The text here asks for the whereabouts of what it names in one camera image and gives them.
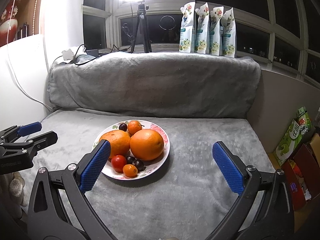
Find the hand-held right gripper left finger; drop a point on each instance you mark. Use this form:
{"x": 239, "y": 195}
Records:
{"x": 96, "y": 165}

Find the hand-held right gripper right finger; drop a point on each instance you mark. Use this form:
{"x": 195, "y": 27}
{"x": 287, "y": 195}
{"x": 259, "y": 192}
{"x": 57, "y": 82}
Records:
{"x": 228, "y": 170}

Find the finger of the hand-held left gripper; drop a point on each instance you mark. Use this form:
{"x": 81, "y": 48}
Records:
{"x": 42, "y": 138}
{"x": 30, "y": 128}

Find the red cherry tomato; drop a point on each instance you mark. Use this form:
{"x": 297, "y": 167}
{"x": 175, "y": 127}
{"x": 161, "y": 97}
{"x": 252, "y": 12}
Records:
{"x": 118, "y": 163}

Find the rough spotted orange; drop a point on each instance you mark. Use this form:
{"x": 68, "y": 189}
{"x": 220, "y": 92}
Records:
{"x": 117, "y": 142}

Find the dark purple grape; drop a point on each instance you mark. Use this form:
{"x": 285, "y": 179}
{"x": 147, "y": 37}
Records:
{"x": 138, "y": 165}
{"x": 130, "y": 159}
{"x": 122, "y": 127}

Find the oval orange kumquat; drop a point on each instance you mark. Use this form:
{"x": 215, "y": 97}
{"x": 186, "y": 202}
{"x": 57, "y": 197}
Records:
{"x": 130, "y": 170}

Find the round orange kumquat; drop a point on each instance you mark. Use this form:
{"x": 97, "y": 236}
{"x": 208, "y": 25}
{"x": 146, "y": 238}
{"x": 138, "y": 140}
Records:
{"x": 134, "y": 127}

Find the smooth large orange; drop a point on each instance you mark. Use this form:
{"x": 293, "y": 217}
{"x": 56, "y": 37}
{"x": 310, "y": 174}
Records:
{"x": 147, "y": 145}

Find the floral white plate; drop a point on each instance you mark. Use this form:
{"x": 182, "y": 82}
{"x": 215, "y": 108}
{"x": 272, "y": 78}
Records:
{"x": 152, "y": 168}

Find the person's left hand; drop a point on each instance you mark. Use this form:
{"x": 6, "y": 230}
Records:
{"x": 16, "y": 187}

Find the grey plush mat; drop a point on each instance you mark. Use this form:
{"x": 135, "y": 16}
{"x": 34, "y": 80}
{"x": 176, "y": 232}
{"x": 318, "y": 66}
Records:
{"x": 195, "y": 192}

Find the green printed box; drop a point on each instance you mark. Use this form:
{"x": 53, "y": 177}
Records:
{"x": 291, "y": 140}

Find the red cardboard box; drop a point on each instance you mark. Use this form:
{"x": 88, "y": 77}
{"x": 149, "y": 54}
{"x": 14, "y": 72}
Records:
{"x": 300, "y": 177}

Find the white power strip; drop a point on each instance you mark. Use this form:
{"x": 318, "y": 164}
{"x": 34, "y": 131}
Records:
{"x": 68, "y": 54}

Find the blue face mask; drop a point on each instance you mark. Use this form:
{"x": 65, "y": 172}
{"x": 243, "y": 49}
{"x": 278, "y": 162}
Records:
{"x": 86, "y": 59}

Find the brown cardboard box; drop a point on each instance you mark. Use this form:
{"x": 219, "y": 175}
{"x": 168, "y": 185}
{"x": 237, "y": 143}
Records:
{"x": 315, "y": 142}

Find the black power adapter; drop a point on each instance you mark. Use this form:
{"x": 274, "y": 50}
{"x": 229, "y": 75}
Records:
{"x": 92, "y": 52}

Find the red porcelain vase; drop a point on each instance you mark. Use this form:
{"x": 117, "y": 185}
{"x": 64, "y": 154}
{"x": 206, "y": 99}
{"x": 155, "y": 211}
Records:
{"x": 8, "y": 22}

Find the wooden shelf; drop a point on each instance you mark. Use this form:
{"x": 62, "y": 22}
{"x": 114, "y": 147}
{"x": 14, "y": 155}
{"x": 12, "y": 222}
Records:
{"x": 27, "y": 5}

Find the black tripod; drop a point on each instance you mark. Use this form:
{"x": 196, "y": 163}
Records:
{"x": 140, "y": 25}

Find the white window frame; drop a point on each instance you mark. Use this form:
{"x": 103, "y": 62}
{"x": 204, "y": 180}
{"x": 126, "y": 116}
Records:
{"x": 250, "y": 20}

